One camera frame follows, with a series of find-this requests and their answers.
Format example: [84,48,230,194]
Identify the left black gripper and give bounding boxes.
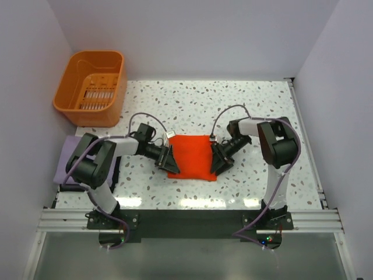
[144,143,180,174]

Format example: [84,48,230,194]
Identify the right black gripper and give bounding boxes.
[210,135,251,176]

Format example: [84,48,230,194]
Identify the orange t shirt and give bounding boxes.
[168,135,217,181]

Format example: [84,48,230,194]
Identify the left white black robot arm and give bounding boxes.
[63,124,180,232]

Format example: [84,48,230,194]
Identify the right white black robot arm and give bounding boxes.
[210,117,301,234]

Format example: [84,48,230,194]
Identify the folded lavender t shirt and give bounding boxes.
[52,134,122,186]

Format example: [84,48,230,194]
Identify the orange plastic basket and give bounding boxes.
[53,50,127,128]

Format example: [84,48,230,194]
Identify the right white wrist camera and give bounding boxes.
[209,134,218,144]

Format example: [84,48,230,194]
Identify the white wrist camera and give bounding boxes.
[163,130,175,147]
[209,134,218,144]

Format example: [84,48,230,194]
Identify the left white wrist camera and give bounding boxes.
[163,130,175,147]

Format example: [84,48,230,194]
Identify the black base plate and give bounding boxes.
[85,209,294,249]

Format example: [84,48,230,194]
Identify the aluminium table edge rail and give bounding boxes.
[285,78,329,210]

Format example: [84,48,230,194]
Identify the aluminium front rail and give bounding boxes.
[37,209,344,233]

